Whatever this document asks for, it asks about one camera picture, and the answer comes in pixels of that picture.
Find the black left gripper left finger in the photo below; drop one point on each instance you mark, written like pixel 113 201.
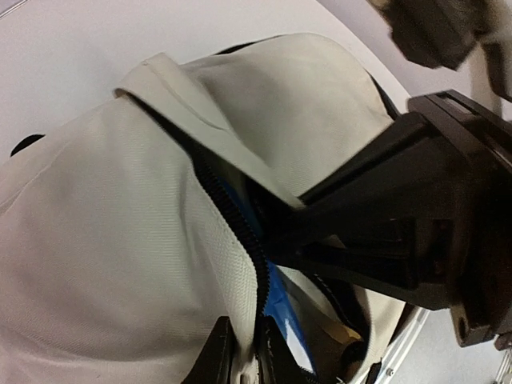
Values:
pixel 213 365

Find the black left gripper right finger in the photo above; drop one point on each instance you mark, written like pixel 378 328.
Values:
pixel 275 361

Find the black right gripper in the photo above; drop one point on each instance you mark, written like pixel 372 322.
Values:
pixel 404 252

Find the blue pencil case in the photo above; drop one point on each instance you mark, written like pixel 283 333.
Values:
pixel 277 305

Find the cream white backpack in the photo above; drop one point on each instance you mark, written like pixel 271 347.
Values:
pixel 120 248

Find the aluminium front rail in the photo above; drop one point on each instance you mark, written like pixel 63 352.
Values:
pixel 427 352

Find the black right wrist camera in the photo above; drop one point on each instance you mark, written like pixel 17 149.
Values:
pixel 434 33

